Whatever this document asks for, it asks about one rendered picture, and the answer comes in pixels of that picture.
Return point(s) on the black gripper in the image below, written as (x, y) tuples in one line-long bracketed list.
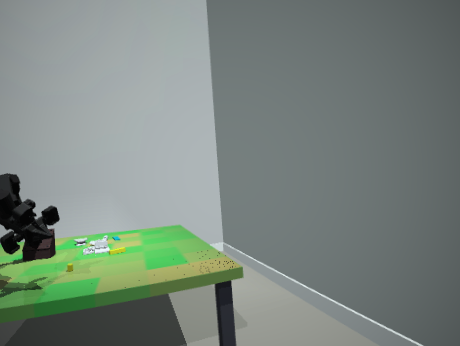
[(31, 229)]

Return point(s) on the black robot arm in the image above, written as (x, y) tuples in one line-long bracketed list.
[(12, 205)]

